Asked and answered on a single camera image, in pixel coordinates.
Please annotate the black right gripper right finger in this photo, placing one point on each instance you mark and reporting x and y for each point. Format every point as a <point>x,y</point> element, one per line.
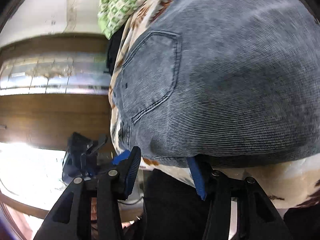
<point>257,217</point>

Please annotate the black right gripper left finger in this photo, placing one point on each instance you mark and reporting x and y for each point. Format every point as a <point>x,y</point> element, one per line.
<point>70,217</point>

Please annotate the grey denim pants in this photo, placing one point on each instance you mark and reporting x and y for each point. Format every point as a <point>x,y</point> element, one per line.
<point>237,80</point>

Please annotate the wooden wardrobe with mirror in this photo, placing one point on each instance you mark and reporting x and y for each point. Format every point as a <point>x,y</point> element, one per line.
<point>46,121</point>

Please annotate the black folded garment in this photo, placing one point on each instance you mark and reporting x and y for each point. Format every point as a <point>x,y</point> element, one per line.
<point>112,50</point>

